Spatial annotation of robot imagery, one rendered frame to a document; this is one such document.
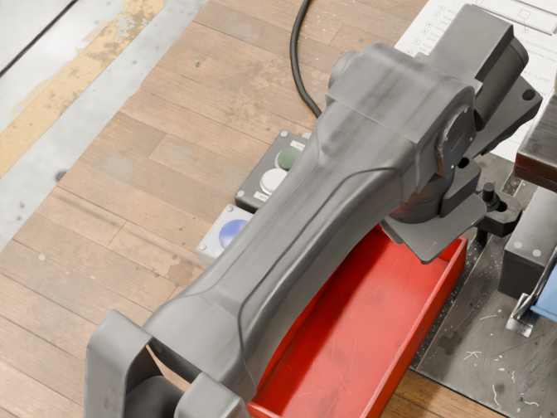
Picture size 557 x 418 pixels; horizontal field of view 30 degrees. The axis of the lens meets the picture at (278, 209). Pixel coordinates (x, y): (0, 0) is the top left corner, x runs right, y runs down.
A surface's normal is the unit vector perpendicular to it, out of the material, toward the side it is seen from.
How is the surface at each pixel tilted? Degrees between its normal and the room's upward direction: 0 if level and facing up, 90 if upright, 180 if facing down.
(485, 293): 0
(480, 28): 14
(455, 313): 0
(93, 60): 0
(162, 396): 33
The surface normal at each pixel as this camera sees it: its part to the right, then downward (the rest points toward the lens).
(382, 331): -0.09, -0.54
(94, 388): -0.60, 0.44
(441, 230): -0.09, -0.27
